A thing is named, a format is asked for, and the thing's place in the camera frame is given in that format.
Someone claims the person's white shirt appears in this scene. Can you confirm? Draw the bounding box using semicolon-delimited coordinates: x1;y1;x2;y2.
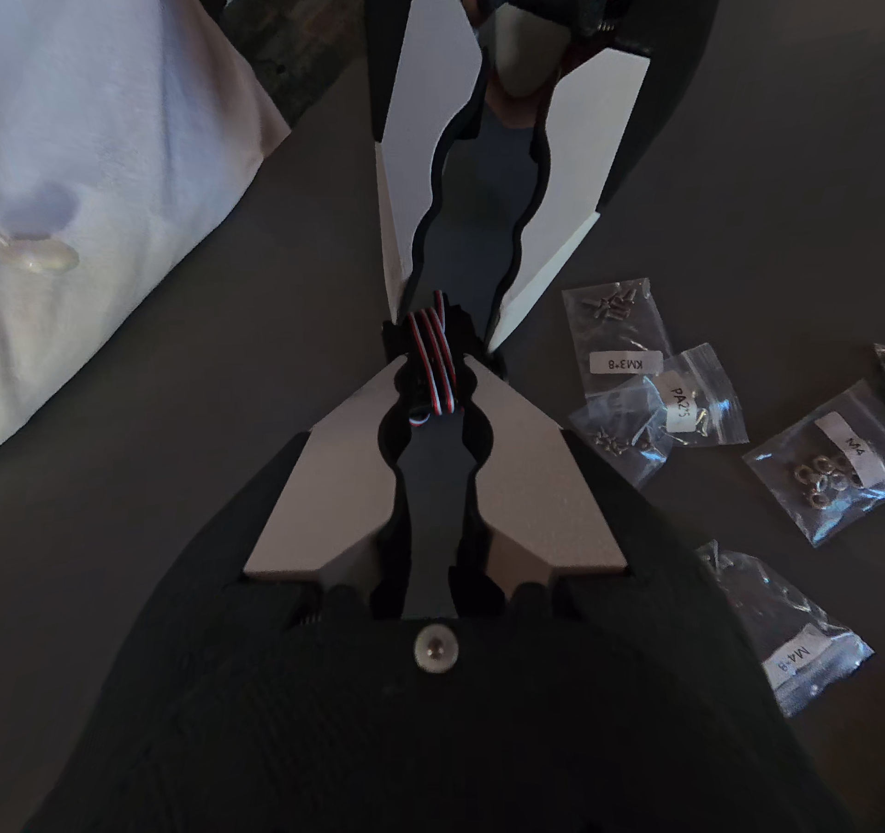
0;0;293;443

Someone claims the person's left hand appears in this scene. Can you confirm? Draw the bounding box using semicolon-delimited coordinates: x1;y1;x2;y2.
483;73;554;130

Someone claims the black servo motor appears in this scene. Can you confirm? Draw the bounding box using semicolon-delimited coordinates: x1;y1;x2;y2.
383;294;509;381

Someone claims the clear bag of tiny screws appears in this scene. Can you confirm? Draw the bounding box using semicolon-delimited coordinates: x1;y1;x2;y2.
568;342;749;490

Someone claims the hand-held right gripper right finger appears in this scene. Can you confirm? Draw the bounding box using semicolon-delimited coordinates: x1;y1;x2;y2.
460;355;630;606

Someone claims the striped servo cable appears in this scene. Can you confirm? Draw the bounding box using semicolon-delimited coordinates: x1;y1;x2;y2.
407;289;463;431

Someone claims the clear bag of silver screws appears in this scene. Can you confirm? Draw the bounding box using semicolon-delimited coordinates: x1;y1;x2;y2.
695;539;875;718
561;278;673;399

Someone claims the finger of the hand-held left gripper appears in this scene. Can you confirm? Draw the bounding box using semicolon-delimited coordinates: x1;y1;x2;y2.
486;47;654;356
373;0;486;328

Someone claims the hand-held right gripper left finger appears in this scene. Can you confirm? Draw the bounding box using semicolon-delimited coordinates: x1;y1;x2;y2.
243;355;416;606

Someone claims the clear bag of nuts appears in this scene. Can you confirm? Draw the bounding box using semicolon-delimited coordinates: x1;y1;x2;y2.
743;380;885;547

